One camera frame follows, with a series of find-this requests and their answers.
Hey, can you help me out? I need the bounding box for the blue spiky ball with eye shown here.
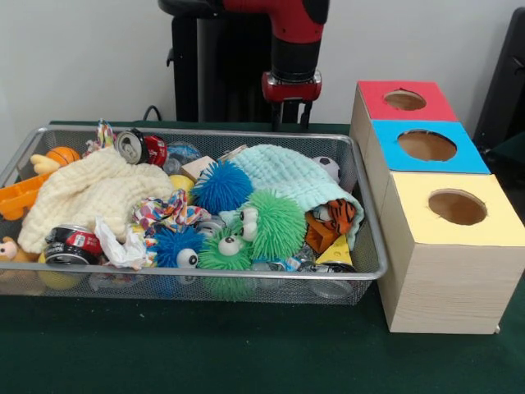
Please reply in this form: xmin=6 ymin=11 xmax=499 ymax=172
xmin=148 ymin=224 xmax=206 ymax=270

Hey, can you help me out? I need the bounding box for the shallow clear mesh bin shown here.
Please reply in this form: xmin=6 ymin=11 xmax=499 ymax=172
xmin=0 ymin=125 xmax=389 ymax=306

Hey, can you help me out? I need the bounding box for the small soccer ball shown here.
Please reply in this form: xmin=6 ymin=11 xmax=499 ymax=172
xmin=313 ymin=156 xmax=341 ymax=183

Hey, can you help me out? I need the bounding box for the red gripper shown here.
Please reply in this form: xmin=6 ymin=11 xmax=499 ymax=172
xmin=262 ymin=71 xmax=322 ymax=132

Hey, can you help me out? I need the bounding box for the cream muslin cloth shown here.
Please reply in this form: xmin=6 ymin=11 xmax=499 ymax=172
xmin=18 ymin=148 xmax=176 ymax=254

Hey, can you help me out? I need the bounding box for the large green spiky ball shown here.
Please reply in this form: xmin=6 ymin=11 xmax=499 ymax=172
xmin=238 ymin=190 xmax=308 ymax=262

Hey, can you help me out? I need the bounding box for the blue spiky rubber ball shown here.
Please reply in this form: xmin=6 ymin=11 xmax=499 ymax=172
xmin=191 ymin=160 xmax=254 ymax=216

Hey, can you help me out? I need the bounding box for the wooden box with three holes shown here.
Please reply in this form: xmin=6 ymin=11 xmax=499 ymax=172
xmin=350 ymin=80 xmax=525 ymax=335

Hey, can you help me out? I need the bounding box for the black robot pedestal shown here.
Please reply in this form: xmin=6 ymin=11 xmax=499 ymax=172
xmin=167 ymin=15 xmax=311 ymax=124

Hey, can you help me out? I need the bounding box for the red and black soda can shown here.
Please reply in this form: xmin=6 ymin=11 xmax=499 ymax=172
xmin=43 ymin=225 xmax=103 ymax=267

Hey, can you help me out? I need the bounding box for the small green spiky ball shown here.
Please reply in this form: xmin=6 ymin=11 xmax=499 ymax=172
xmin=197 ymin=226 xmax=257 ymax=300

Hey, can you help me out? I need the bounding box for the mint green muslin cloth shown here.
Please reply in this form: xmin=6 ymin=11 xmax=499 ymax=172
xmin=231 ymin=144 xmax=364 ymax=250

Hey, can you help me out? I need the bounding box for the orange tiger plush toy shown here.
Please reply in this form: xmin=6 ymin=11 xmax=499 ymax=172
xmin=316 ymin=199 xmax=358 ymax=236

